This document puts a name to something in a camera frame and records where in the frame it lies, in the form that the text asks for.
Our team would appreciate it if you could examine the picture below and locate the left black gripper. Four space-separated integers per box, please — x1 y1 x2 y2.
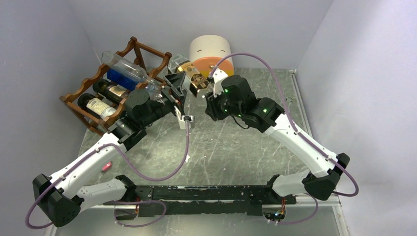
141 71 188 127

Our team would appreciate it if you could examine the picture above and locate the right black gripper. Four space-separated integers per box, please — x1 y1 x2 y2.
206 85 244 120

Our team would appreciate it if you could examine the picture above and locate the clear bottle black gold cap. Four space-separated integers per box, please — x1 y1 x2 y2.
168 54 209 97

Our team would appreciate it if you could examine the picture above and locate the blue glass bottle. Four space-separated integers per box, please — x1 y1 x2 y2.
107 69 159 98

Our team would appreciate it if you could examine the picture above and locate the olive green wine bottle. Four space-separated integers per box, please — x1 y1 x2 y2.
92 79 128 103

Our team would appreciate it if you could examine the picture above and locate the small clear glass bottle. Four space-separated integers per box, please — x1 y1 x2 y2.
101 51 157 84

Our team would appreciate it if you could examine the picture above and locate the dark green labelled wine bottle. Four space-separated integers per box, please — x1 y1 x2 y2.
77 93 117 119

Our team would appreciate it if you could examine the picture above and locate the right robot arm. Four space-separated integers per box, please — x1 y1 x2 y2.
205 72 350 204

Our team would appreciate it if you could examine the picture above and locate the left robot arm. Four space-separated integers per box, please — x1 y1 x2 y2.
32 72 191 227

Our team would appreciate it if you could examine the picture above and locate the brown wooden wine rack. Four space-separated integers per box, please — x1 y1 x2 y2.
59 36 173 136

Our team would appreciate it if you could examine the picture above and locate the cream orange yellow drawer cabinet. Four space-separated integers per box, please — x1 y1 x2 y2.
189 35 231 77

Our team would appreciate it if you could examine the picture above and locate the pink cube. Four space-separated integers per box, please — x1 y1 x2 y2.
101 162 113 173

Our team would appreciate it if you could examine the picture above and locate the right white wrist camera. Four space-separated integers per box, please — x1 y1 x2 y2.
208 68 229 97

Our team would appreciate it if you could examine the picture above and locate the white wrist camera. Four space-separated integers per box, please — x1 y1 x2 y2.
175 106 195 130
208 68 229 97

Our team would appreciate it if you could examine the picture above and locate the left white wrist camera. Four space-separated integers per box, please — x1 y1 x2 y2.
175 106 195 130

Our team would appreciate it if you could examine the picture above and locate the black base frame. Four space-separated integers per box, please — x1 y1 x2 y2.
115 184 298 220

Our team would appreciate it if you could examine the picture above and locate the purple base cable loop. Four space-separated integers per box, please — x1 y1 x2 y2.
114 200 167 228

